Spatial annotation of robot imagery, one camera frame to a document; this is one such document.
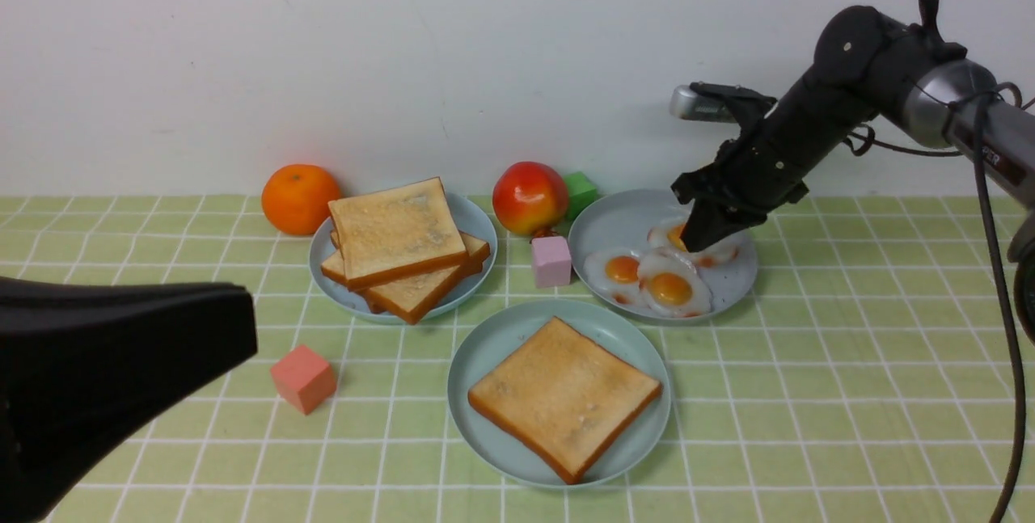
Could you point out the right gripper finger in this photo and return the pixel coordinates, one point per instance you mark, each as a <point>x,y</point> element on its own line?
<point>708,223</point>

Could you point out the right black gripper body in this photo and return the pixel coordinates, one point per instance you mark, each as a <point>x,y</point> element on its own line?
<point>765,166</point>

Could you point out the toast slice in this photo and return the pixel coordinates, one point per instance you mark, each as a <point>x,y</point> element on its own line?
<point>478,250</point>
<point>396,233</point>
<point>564,397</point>
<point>416,298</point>

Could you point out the fried egg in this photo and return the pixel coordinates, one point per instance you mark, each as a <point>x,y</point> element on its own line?
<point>614,274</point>
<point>667,234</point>
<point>671,286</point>

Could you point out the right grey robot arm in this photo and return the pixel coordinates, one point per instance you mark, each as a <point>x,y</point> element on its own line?
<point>865,65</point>

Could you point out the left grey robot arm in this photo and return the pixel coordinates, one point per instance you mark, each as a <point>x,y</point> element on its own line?
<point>85,367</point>

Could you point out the grey plate with eggs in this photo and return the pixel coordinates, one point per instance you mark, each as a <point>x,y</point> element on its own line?
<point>624,220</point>

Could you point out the green cube block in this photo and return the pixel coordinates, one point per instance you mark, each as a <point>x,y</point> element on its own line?
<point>581,194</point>

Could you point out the pink cube block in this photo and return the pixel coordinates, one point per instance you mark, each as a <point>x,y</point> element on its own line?
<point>551,261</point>

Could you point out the red yellow apple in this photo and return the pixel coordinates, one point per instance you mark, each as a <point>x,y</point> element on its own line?
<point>530,199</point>

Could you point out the blue plate with toast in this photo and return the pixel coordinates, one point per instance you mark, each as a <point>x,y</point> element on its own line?
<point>469,218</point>

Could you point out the light blue centre plate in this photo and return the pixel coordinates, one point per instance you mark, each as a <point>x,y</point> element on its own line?
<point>504,333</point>

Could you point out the orange fruit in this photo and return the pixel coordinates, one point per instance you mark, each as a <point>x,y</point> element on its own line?
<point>295,198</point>

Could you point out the salmon red cube block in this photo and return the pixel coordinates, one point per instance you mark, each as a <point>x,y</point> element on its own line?
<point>304,379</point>

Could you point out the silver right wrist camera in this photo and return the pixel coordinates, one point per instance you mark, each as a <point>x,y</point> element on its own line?
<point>717,103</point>

